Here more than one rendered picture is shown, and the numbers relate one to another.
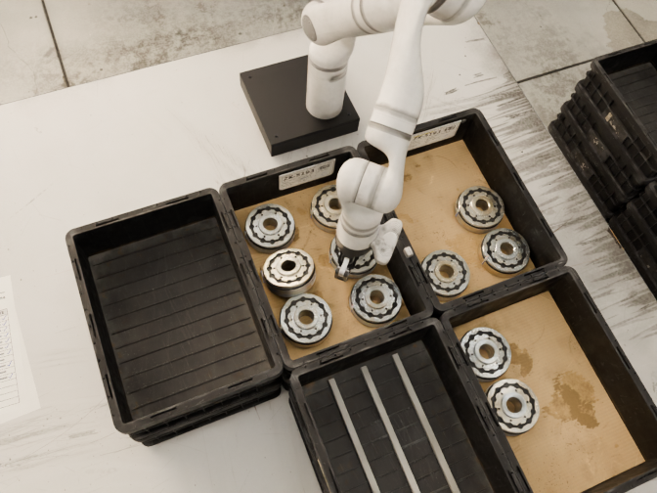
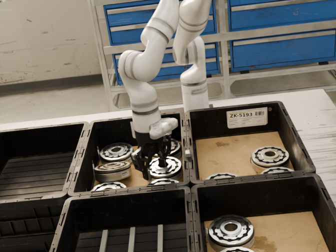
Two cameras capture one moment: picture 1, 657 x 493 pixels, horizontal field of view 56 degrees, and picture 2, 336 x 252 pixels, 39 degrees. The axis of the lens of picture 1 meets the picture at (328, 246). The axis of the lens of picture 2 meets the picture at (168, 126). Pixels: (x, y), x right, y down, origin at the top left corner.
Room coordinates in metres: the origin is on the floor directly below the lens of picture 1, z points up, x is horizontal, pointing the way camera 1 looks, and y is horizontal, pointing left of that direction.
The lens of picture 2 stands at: (-0.38, -0.73, 1.58)
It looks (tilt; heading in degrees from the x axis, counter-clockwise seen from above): 28 degrees down; 35
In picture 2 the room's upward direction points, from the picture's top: 8 degrees counter-clockwise
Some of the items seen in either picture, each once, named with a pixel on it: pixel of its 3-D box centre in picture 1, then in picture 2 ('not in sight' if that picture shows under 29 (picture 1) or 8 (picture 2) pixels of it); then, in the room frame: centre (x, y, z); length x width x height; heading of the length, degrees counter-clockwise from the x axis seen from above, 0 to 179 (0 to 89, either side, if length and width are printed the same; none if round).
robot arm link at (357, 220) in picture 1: (361, 196); (138, 80); (0.51, -0.04, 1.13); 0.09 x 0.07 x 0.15; 79
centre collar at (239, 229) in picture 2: (486, 351); (230, 227); (0.37, -0.34, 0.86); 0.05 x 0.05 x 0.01
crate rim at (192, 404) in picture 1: (171, 300); (27, 162); (0.34, 0.26, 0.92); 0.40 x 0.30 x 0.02; 32
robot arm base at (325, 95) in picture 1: (326, 81); (196, 103); (0.96, 0.08, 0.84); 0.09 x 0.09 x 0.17; 21
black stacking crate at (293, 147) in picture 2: (451, 215); (242, 156); (0.65, -0.25, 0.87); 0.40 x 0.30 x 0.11; 32
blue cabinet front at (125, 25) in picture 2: not in sight; (163, 40); (2.17, 1.01, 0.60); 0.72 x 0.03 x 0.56; 122
